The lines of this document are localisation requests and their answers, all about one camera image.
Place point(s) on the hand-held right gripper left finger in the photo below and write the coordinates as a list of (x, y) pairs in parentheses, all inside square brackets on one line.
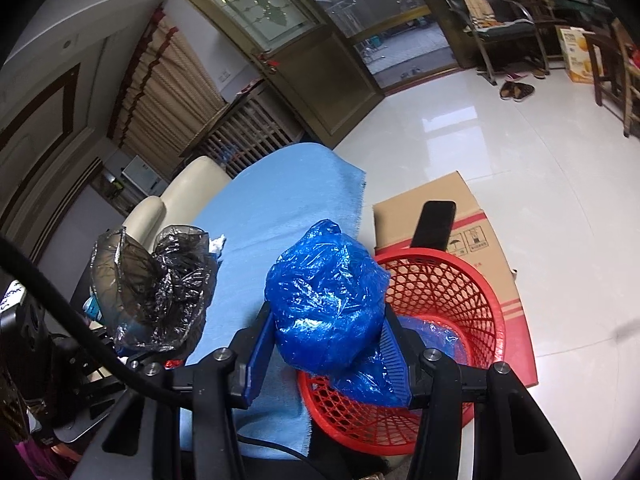
[(259, 355)]

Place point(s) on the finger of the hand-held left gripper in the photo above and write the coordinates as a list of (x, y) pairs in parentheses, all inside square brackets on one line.
[(131, 355)]

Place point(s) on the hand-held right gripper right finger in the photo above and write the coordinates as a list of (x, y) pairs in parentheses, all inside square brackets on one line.
[(397, 360)]

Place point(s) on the black plastic bag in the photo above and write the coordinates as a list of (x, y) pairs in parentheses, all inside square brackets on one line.
[(155, 280)]

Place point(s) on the blue plastic bag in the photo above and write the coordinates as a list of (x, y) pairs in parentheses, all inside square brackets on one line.
[(442, 335), (325, 300)]

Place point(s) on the red plastic basket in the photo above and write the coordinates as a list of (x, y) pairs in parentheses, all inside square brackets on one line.
[(450, 280)]

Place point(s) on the white crumpled paper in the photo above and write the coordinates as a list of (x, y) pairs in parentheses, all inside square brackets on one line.
[(218, 246)]

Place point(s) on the brown cardboard box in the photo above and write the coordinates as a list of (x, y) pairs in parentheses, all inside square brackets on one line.
[(500, 270)]

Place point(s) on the black smartphone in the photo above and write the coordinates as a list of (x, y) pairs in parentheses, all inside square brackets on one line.
[(435, 225)]

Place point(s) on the blue tablecloth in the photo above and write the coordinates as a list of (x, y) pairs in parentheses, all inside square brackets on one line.
[(280, 200)]

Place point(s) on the cream leather sofa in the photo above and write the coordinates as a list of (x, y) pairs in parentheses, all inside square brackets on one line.
[(195, 185)]

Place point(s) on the wooden slatted crib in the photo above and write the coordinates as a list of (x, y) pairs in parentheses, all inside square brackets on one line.
[(250, 130)]

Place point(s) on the beige curtain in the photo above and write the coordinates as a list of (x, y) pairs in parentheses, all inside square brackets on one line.
[(165, 95)]

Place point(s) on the wooden glass door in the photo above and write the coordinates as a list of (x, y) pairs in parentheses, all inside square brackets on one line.
[(310, 75), (420, 20)]

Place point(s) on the brown slipper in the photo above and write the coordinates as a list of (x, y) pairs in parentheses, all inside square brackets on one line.
[(509, 91), (525, 93)]

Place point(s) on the black metal armchair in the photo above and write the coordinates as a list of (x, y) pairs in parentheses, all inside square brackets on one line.
[(500, 30)]

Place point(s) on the yellow carton box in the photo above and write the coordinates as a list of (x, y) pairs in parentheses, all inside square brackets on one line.
[(577, 55)]

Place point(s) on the striped beige scarf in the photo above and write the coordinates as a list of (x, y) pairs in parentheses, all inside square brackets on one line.
[(475, 5)]

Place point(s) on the wicker chair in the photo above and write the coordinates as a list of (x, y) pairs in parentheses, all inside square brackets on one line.
[(627, 75)]

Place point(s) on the dark wooden stool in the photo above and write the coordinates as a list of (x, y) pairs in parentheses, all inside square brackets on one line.
[(605, 50)]

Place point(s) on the dark wooden chair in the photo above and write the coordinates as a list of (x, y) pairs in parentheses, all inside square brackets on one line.
[(530, 5)]

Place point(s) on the white wall socket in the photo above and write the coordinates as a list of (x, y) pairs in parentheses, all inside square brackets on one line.
[(223, 76)]

